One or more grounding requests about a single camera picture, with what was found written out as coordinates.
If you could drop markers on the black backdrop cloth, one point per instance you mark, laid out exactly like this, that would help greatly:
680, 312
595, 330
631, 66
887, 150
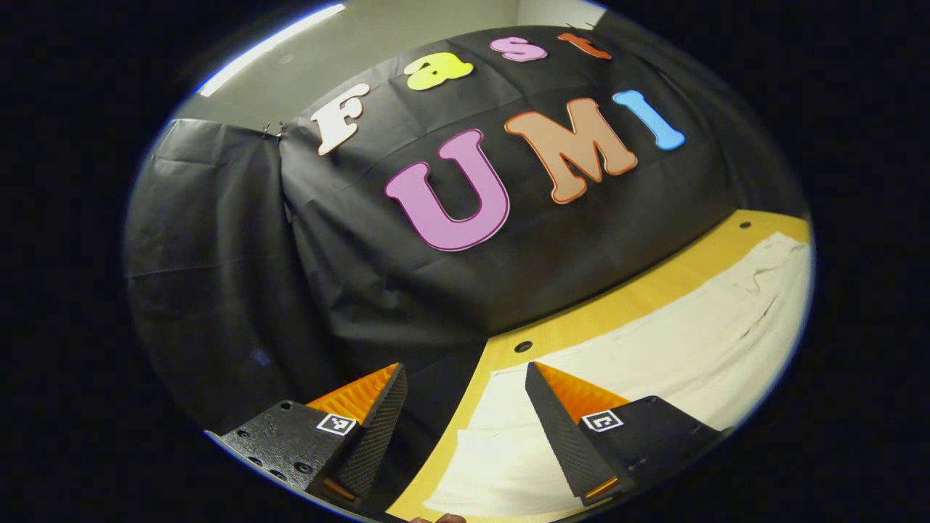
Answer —
327, 254

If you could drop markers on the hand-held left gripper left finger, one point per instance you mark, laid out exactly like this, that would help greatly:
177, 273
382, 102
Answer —
372, 443

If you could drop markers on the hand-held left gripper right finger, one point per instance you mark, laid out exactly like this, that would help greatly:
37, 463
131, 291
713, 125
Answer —
563, 443

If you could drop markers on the metal binder clip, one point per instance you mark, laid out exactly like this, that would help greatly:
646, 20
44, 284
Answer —
274, 131
581, 27

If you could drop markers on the white jeans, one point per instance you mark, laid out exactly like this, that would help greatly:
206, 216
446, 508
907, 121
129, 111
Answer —
654, 349

